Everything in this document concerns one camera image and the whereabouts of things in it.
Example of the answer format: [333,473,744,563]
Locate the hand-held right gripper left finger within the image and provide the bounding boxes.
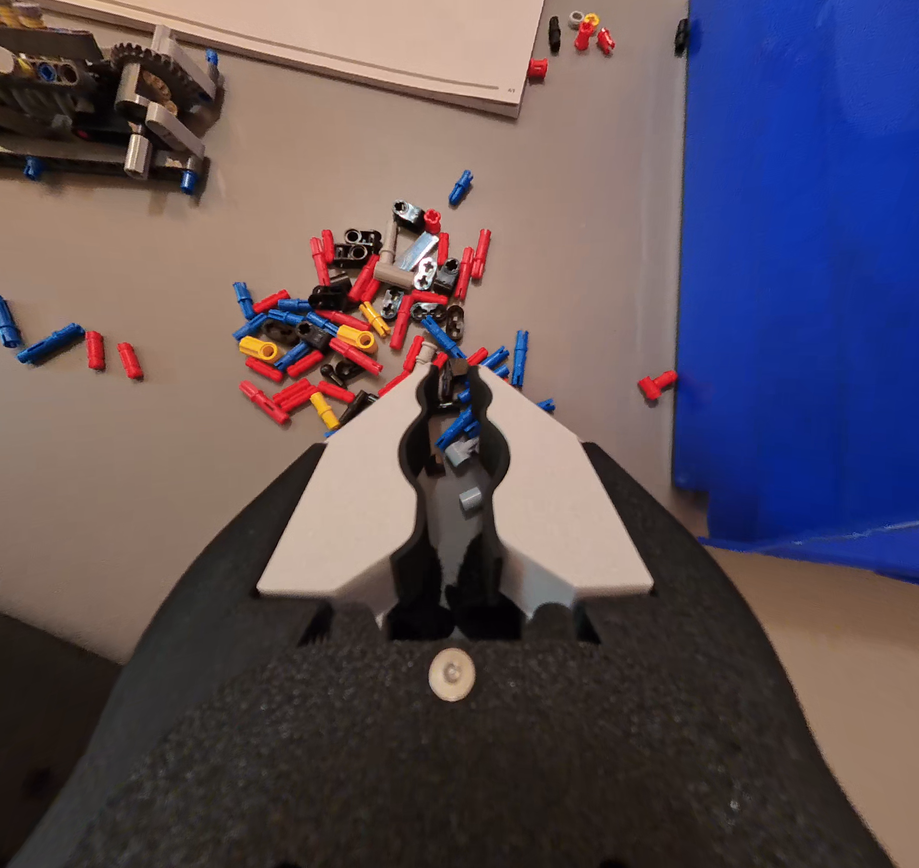
[255,363,456,642]

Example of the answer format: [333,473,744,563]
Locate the blue plastic bin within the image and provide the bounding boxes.
[671,0,919,585]

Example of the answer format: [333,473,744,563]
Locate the pile of small lego pins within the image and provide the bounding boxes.
[232,199,557,517]

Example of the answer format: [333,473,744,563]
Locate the white instruction booklet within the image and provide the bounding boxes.
[0,0,560,120]

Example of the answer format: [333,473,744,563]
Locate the lego car chassis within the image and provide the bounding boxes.
[0,0,225,196]

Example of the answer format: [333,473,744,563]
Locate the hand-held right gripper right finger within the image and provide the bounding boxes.
[454,364,656,642]

